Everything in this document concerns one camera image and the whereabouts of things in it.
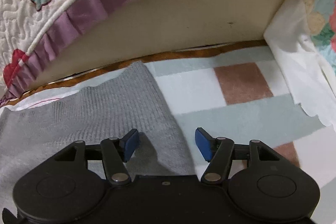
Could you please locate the grey knit sweater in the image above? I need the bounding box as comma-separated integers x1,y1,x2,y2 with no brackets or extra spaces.
0,61,197,188

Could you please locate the checkered fleece blanket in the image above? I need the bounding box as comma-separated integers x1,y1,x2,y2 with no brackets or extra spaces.
1,46,335,223

